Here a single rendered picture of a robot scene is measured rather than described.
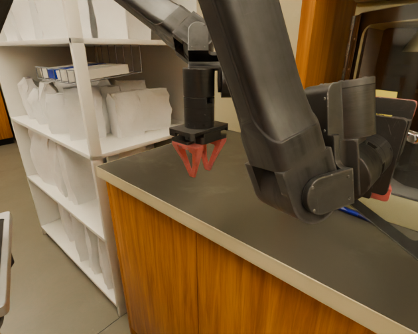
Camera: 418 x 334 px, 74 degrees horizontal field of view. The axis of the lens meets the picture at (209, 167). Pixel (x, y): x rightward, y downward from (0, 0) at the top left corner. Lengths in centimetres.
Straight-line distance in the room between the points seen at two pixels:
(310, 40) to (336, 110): 39
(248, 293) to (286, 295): 11
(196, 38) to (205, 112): 12
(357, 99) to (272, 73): 10
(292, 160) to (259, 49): 10
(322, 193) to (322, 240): 40
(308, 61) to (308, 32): 6
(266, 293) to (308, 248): 15
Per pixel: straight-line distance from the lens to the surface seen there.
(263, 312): 75
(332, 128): 30
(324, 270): 59
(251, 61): 24
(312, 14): 68
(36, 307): 198
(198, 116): 50
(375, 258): 66
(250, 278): 71
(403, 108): 43
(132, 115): 141
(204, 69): 49
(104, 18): 139
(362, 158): 32
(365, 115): 31
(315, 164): 27
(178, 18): 55
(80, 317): 182
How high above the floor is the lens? 132
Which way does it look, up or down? 23 degrees down
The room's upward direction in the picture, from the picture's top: straight up
